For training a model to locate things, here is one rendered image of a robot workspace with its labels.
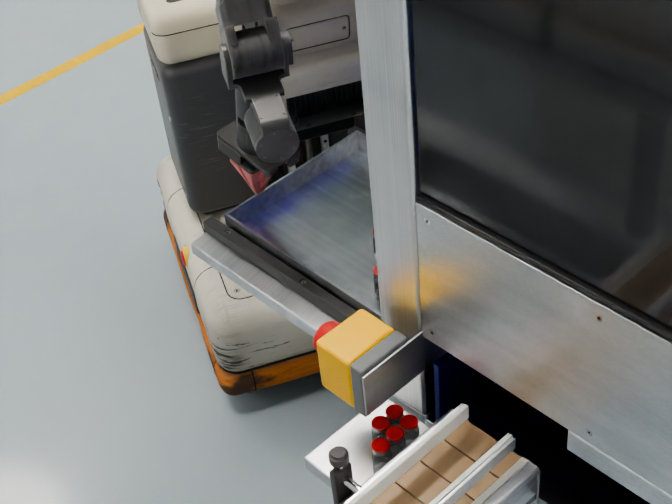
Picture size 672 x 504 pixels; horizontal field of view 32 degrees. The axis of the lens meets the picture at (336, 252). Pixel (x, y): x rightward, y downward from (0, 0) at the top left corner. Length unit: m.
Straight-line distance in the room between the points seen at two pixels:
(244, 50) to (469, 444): 0.54
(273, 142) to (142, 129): 2.06
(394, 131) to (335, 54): 1.05
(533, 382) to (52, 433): 1.65
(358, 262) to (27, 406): 1.33
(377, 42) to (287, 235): 0.60
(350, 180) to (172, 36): 0.76
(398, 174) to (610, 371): 0.28
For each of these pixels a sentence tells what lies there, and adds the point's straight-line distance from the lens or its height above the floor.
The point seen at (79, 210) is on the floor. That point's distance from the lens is 3.23.
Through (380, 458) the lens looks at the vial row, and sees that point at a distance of 1.29.
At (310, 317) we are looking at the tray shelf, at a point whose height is 0.88.
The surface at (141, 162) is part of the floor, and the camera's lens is 3.35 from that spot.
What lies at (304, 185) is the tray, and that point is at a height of 0.88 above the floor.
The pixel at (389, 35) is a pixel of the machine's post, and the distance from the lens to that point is 1.05.
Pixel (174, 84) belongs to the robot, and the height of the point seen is 0.65.
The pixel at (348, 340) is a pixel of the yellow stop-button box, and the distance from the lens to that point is 1.25.
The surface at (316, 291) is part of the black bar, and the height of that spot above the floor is 0.90.
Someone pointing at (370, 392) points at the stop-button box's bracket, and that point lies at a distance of 1.24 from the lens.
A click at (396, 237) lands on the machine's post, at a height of 1.14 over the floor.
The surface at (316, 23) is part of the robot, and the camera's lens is 2.12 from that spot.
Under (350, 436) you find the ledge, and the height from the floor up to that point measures 0.88.
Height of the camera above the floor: 1.92
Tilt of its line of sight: 41 degrees down
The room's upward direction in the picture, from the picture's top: 6 degrees counter-clockwise
